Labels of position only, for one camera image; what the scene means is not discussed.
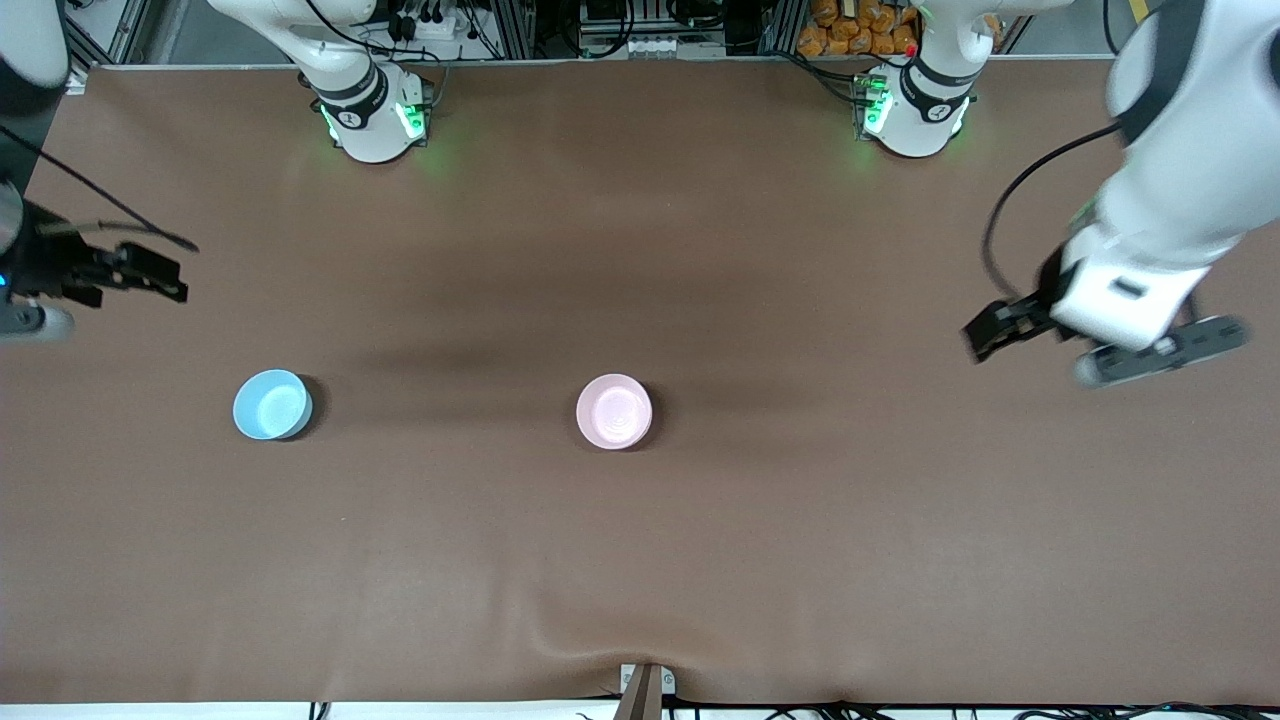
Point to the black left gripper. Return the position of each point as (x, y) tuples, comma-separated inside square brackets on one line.
[(1041, 297)]

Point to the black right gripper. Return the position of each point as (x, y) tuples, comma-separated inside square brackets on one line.
[(48, 262)]

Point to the light blue bowl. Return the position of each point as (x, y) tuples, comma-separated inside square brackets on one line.
[(271, 405)]

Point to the light pink bowl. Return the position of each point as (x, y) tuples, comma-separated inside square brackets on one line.
[(614, 412)]

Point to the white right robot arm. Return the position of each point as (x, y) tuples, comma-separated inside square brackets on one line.
[(370, 130)]

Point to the white power strip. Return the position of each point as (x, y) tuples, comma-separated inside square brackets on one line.
[(425, 25)]

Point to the brown table mat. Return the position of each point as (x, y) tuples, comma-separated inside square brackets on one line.
[(640, 560)]

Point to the brown flat bar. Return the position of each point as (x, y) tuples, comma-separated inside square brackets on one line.
[(640, 700)]

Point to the aluminium corner frame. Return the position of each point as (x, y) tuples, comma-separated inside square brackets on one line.
[(120, 35)]

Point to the aluminium frame post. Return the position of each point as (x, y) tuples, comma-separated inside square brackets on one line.
[(512, 25)]

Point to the metal clamp bracket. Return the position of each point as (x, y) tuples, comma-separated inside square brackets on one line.
[(668, 682)]

